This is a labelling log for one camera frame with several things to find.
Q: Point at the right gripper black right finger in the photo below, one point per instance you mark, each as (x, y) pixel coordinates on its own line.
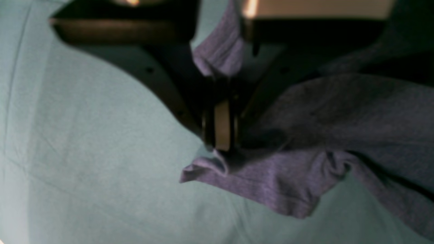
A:
(287, 40)

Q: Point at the blue-grey heathered T-shirt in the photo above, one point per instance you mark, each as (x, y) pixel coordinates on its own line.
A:
(370, 111)

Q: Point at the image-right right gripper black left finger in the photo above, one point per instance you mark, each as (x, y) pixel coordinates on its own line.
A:
(149, 40)

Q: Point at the teal table cloth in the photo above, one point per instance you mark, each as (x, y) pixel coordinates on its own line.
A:
(89, 156)

